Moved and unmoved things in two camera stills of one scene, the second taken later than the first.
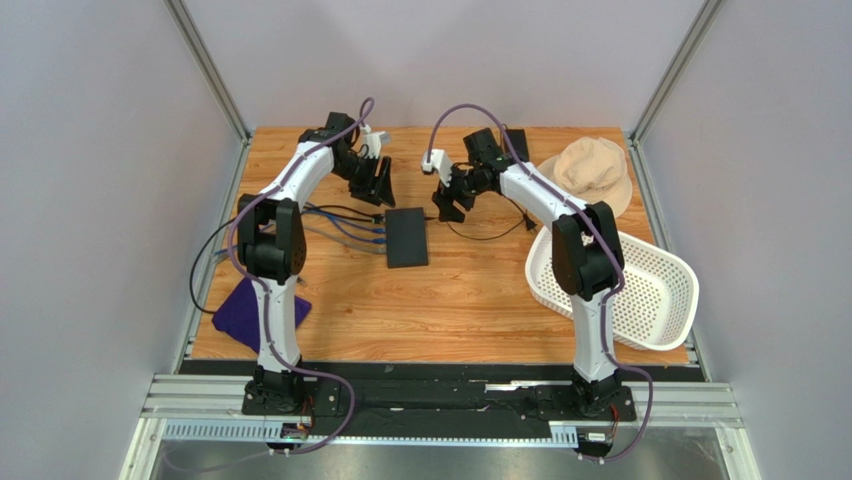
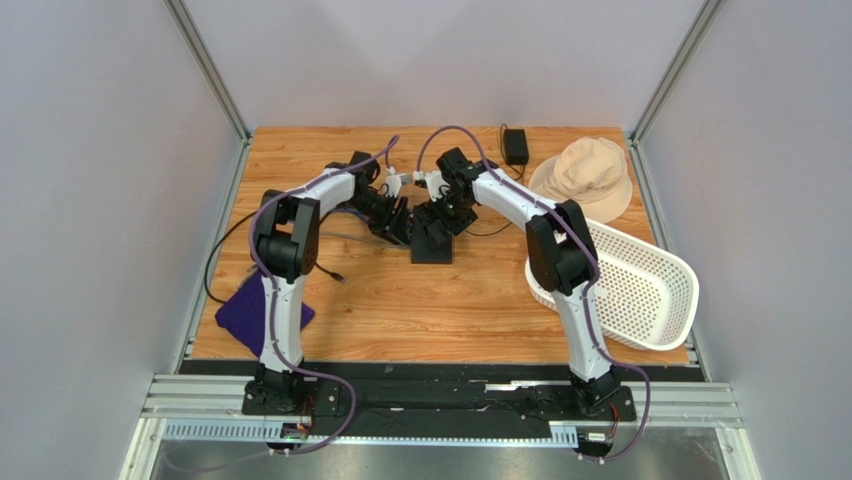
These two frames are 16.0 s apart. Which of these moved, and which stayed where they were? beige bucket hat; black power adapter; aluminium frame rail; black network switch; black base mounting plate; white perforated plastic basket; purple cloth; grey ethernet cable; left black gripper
Moved: grey ethernet cable; left black gripper; black network switch
Stayed: white perforated plastic basket; black base mounting plate; black power adapter; beige bucket hat; purple cloth; aluminium frame rail
